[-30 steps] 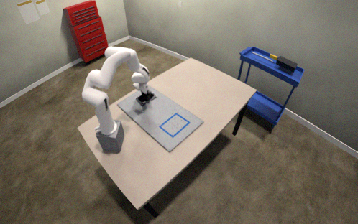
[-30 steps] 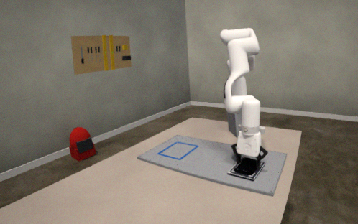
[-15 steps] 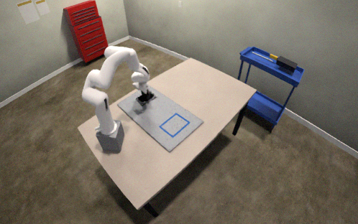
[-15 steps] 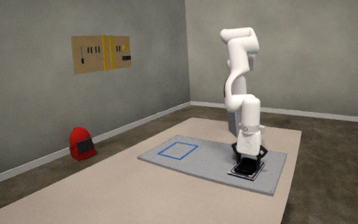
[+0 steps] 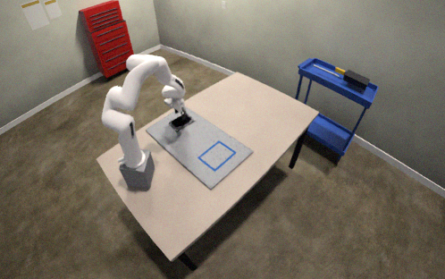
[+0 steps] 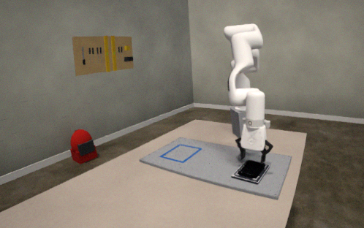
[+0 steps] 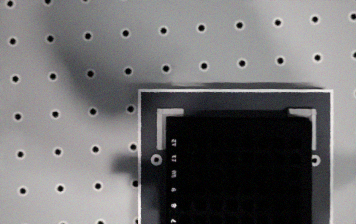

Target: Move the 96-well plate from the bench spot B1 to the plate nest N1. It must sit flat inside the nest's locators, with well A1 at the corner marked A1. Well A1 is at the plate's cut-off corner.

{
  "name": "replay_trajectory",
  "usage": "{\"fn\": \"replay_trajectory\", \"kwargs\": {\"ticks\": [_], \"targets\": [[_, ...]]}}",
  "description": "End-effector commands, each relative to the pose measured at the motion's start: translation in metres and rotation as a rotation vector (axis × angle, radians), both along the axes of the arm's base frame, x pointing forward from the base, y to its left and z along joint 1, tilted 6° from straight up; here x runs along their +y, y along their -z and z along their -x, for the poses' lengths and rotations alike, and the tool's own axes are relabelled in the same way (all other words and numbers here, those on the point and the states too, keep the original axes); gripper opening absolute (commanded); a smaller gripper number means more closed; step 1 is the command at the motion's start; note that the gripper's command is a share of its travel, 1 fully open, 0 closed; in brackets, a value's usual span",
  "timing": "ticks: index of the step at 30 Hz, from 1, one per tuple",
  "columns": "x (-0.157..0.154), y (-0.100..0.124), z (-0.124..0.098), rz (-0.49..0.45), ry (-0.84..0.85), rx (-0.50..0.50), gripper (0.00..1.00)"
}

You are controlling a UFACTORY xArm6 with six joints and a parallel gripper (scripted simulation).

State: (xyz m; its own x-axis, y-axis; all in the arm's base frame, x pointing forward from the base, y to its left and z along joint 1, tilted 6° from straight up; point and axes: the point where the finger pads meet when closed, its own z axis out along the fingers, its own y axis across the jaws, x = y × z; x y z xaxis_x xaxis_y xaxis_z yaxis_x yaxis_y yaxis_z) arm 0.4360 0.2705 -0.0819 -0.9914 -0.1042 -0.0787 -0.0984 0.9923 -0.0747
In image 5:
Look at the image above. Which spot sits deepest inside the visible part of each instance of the black well plate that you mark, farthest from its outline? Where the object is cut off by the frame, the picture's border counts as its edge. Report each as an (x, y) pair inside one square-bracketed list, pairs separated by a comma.
[(180, 122)]

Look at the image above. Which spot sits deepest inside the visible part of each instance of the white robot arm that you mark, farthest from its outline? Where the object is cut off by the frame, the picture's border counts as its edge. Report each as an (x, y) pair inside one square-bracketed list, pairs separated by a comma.
[(127, 97)]

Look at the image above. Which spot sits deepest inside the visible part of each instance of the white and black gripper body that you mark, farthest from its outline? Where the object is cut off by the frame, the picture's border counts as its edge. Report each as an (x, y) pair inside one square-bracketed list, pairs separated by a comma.
[(179, 104)]

